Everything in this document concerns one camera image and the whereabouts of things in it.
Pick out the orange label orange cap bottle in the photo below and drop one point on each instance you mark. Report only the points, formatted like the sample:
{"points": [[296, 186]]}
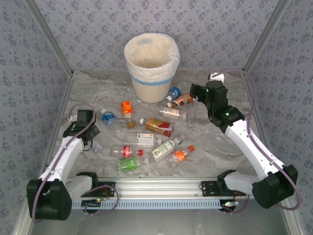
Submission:
{"points": [[180, 156]]}

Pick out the clear bottle white orange label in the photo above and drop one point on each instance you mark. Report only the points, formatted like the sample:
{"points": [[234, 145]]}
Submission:
{"points": [[172, 112]]}

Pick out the aluminium side frame rail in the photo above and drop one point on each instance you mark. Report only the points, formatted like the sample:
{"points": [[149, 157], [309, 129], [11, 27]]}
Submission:
{"points": [[56, 115], [292, 220]]}

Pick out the aluminium mounting rail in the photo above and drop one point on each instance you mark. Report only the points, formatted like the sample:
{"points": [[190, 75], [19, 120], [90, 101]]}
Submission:
{"points": [[156, 187]]}

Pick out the blue label white cap bottle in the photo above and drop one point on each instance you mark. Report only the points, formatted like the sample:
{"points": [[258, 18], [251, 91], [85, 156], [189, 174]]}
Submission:
{"points": [[109, 118]]}

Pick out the brown Nescafe coffee bottle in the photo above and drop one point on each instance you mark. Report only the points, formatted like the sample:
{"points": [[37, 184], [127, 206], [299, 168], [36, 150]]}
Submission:
{"points": [[183, 99]]}

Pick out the green label plastic bottle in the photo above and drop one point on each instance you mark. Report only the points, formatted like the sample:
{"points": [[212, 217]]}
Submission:
{"points": [[130, 163]]}

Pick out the white green label bottle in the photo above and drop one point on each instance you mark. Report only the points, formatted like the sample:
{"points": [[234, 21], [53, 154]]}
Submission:
{"points": [[162, 150]]}

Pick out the blue label Pocari bottle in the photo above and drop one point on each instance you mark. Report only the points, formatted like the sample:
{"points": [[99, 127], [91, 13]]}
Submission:
{"points": [[175, 93]]}

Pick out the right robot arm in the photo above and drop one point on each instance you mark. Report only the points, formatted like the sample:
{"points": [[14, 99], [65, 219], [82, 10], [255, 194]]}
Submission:
{"points": [[254, 147]]}

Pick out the crushed clear plastic bottle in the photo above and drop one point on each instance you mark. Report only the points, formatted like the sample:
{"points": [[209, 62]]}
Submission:
{"points": [[97, 147], [192, 113]]}

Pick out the small circuit board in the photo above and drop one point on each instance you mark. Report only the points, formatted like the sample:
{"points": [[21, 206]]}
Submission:
{"points": [[230, 204], [91, 202]]}

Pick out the translucent white bin liner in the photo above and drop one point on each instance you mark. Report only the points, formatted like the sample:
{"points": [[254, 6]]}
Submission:
{"points": [[146, 56]]}

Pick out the aluminium frame post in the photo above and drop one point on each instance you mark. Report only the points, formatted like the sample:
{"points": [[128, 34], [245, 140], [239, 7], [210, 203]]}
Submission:
{"points": [[264, 36], [51, 36]]}

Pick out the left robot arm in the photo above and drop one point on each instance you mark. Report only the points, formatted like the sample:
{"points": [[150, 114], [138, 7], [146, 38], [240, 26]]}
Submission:
{"points": [[61, 156]]}

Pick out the orange label plastic bottle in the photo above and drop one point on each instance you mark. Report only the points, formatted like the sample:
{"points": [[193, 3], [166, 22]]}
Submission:
{"points": [[127, 108]]}

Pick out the red label red cap bottle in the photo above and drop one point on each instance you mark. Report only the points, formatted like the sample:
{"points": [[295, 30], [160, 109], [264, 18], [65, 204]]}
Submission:
{"points": [[127, 151]]}

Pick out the gold red label tea bottle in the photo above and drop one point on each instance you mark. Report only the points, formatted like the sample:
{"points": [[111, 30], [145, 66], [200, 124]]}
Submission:
{"points": [[159, 126]]}

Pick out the white ribbed waste bin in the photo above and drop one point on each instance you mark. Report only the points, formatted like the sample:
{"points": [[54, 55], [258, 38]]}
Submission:
{"points": [[151, 92]]}

